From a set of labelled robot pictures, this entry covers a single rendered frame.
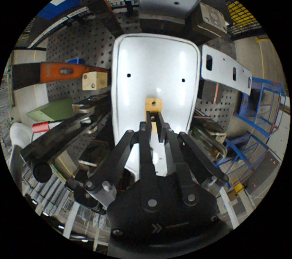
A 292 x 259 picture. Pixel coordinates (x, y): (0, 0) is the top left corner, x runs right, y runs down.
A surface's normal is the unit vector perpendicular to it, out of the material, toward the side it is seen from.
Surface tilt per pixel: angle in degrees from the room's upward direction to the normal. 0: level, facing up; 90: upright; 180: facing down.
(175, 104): 0
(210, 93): 0
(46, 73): 90
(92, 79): 0
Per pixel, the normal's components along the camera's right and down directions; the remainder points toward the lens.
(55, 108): 1.00, -0.05
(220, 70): -0.02, 0.36
